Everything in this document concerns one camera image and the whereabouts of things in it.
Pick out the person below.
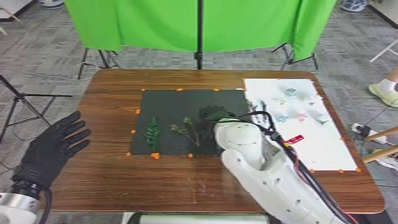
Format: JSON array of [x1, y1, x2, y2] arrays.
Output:
[[366, 65, 398, 109]]

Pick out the white sheet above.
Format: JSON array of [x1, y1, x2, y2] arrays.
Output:
[[241, 78, 360, 172]]

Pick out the pale grey bar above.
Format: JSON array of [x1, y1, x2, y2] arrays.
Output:
[[126, 213, 272, 224]]

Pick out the black backdrop stand legs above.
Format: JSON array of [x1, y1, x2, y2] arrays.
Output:
[[270, 42, 321, 71], [76, 47, 121, 80]]

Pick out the white flower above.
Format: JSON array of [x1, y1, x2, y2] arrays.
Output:
[[296, 93, 316, 103]]

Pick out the white power strip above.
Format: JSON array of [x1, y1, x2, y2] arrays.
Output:
[[350, 122, 373, 137]]

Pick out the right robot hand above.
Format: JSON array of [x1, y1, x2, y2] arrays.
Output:
[[197, 104, 241, 123]]

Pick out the black tripod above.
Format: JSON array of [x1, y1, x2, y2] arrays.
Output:
[[0, 74, 74, 142]]

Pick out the blue and white vase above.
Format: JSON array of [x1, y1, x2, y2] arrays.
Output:
[[339, 0, 369, 14], [37, 0, 65, 9]]

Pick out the dark mat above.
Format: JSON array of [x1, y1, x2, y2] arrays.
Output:
[[128, 89, 252, 157]]

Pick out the olive green sprig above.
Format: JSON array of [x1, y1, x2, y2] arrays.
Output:
[[169, 116, 204, 148]]

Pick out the wooden chair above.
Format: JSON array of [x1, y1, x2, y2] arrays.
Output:
[[360, 125, 398, 164]]

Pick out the black stand pole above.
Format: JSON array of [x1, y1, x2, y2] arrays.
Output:
[[192, 0, 206, 71]]

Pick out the black cable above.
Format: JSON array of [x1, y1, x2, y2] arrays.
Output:
[[234, 110, 280, 136]]

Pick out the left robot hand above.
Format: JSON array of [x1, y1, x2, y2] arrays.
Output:
[[9, 111, 94, 192]]

